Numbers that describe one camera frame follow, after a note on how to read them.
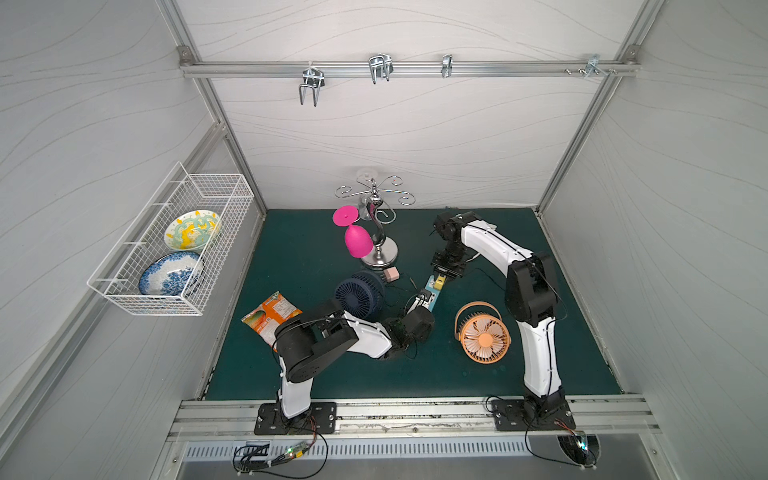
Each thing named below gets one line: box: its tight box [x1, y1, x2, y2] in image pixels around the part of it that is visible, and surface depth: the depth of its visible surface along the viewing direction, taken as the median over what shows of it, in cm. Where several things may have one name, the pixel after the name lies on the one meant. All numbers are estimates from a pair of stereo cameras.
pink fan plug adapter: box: [383, 266, 400, 283], surface depth 101 cm
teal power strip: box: [424, 274, 447, 312], surface depth 95 cm
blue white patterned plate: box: [139, 251, 200, 296], surface depth 63 cm
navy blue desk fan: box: [335, 272, 385, 320], surface depth 87 cm
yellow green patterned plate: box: [164, 210, 221, 251], surface depth 70 cm
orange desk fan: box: [454, 301, 512, 365], surface depth 81 cm
